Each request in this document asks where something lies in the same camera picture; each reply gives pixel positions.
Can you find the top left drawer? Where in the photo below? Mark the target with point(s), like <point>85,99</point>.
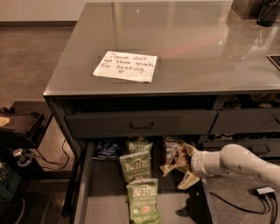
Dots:
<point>140,123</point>

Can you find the blue chip bag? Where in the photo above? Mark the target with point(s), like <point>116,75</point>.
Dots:
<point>107,150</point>

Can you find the dark teal crate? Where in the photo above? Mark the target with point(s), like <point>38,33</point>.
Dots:
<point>9,181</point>

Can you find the middle green Kettle chip bag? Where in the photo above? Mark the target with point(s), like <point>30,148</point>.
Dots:
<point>136,166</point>

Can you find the middle right drawer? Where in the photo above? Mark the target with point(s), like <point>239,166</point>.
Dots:
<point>267,149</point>

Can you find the dark grey drawer cabinet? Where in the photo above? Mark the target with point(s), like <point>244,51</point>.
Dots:
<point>207,59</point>

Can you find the brown chip bag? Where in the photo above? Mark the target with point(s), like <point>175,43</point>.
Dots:
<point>174,155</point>

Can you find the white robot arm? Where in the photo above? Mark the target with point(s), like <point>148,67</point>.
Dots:
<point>231,161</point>

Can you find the rear green Kettle chip bag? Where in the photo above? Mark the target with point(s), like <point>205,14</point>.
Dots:
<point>138,145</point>

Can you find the top right drawer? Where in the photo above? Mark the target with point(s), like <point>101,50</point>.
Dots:
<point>248,120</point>

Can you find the open middle left drawer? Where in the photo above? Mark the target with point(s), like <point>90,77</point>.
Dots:
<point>103,196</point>

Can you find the dark side shelf unit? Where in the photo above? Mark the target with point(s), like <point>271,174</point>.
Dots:
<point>27,125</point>

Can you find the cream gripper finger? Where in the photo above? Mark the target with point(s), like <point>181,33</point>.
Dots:
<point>189,150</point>
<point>188,180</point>

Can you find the front green Kettle chip bag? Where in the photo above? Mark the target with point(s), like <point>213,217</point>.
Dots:
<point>142,196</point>

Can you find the white power strip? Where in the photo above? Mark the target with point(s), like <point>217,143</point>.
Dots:
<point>264,190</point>

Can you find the white handwritten paper note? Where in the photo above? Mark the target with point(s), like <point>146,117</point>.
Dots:
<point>126,66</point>

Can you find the green kettle chip bag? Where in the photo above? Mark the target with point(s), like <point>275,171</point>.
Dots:
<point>138,145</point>
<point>142,196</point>
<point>136,166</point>

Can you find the silver round metal object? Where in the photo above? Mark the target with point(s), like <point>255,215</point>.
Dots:
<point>23,157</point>

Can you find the black container on counter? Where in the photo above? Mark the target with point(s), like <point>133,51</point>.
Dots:
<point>269,13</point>

